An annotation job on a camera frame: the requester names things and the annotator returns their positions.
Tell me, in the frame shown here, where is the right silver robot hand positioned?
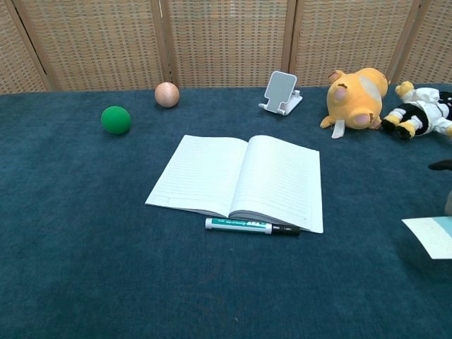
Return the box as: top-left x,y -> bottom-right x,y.
428,159 -> 452,215

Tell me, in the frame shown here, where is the light blue white bookmark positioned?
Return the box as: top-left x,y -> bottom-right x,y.
401,214 -> 452,261

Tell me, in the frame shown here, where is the open lined notebook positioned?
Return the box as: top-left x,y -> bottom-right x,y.
144,134 -> 324,234

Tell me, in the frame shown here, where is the black white plush doll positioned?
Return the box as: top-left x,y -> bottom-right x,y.
381,81 -> 452,141

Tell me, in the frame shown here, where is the orange plush animal toy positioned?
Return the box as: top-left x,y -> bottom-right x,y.
319,67 -> 391,139

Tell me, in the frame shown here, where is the white folding phone stand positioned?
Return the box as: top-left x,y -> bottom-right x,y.
258,71 -> 304,117

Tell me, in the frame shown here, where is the green white marker pen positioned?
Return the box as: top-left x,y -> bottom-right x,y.
205,217 -> 301,237

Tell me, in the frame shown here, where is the woven wooden folding screen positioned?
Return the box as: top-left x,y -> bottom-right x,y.
0,0 -> 452,95

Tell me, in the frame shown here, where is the pink wooden ball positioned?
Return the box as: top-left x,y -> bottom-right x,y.
154,81 -> 181,108

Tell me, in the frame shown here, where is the green ball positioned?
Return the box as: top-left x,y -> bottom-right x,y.
100,105 -> 132,136

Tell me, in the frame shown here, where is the dark teal table cloth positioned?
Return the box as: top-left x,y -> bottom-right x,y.
0,83 -> 452,339

